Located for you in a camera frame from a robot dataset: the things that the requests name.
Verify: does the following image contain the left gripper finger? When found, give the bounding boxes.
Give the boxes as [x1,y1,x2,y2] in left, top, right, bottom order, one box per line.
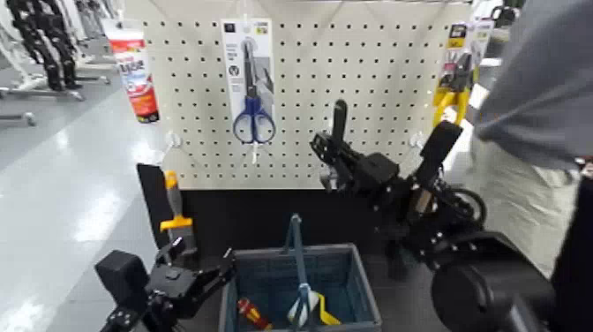
[191,247,236,302]
[154,236,186,271]

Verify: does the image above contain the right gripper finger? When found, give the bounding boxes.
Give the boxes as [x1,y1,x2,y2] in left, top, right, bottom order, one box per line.
[310,132,357,175]

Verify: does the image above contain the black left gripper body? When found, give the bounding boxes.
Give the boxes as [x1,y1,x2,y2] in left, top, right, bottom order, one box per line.
[146,265,205,323]

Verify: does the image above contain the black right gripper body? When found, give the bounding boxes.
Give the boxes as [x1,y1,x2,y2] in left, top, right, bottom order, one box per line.
[342,153,402,196]

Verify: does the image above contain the black adjustable wrench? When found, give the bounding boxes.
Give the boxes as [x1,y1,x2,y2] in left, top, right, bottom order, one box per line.
[320,98,349,193]

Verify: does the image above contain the red yellow screwdriver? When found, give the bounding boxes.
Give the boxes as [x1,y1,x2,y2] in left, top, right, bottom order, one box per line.
[236,297,274,331]

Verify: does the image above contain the white perforated pegboard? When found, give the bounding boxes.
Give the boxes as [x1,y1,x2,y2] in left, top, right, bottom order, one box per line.
[122,0,474,191]

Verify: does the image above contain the black stand base panel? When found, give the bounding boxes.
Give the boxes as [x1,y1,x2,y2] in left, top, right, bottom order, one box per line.
[136,162,418,279]

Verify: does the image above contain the blue scissors on white card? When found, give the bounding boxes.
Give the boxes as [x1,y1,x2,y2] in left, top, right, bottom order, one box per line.
[220,18,278,146]

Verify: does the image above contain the white and yellow tool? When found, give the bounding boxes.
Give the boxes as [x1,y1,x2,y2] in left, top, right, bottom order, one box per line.
[287,289,342,328]

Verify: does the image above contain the yellow pliers on card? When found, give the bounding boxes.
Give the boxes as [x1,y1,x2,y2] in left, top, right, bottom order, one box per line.
[432,20,483,129]

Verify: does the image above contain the hanging carded tool package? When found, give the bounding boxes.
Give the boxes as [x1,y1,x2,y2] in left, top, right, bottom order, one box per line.
[469,20,494,71]

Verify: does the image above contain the white red sealant tube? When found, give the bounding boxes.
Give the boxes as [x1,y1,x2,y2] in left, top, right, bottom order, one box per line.
[101,18,161,125]

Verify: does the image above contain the person in grey sweater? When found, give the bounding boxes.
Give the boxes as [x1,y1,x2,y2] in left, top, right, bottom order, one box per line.
[468,0,593,279]

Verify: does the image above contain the black white humanoid robot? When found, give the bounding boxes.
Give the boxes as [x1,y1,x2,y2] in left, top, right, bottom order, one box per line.
[4,0,85,92]

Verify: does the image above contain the wooden handle green brush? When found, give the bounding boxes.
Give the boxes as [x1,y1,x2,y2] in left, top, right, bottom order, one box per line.
[414,187,434,215]

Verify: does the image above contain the grey blue crate with handle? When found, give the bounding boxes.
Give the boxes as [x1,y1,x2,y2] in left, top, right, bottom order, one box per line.
[217,213,383,332]

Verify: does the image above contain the grey metal stand rail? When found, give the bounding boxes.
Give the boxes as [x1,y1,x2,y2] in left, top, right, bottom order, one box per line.
[0,85,86,103]

